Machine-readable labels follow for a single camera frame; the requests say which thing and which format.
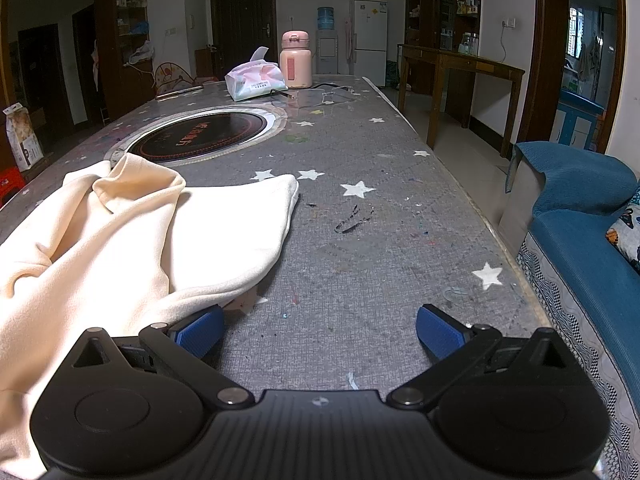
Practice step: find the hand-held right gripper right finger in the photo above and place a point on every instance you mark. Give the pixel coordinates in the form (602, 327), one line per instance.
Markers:
(440, 332)

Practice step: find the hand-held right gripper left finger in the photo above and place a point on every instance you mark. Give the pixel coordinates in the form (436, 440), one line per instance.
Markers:
(202, 332)

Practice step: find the cream sweatshirt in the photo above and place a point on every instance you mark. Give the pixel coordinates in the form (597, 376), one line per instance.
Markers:
(125, 240)

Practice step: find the grey star-print table mat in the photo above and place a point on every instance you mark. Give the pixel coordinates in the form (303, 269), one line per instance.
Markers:
(350, 260)

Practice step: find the blue sofa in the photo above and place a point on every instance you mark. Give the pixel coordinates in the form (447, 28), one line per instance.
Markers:
(575, 240)

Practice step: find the round black induction cooktop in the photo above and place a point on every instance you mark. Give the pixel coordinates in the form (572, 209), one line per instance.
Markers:
(200, 135)

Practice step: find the patterned cushion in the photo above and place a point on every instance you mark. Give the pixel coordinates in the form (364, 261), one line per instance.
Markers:
(627, 240)

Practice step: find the red plastic stool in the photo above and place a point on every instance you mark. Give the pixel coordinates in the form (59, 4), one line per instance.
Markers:
(10, 182)

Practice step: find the blue low cabinet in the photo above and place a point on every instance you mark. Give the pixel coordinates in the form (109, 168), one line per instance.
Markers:
(575, 120)

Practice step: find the soft tissue pack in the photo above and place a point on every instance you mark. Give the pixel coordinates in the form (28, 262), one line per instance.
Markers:
(255, 82)

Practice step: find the clear plastic stand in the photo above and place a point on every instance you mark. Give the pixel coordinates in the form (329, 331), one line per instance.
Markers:
(325, 97)

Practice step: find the white paper bag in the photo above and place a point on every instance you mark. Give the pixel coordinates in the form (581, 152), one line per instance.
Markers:
(22, 135)

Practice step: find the dark wooden side table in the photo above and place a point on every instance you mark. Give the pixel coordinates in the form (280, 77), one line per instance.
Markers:
(480, 65)

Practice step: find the pink thermos bottle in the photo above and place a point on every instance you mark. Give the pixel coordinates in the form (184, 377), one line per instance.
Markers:
(296, 62)

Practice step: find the white water dispenser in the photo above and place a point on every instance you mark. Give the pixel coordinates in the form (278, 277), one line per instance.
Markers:
(327, 55)

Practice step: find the white refrigerator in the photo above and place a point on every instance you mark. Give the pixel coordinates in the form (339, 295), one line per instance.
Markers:
(370, 35)

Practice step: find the wooden shelf cabinet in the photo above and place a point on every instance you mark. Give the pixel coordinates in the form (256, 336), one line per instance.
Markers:
(132, 20)

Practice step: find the dark wooden door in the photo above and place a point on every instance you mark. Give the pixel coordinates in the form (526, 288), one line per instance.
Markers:
(245, 15)

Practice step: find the tall wooden display cabinet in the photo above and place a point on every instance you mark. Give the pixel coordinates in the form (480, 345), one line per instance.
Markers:
(467, 10)

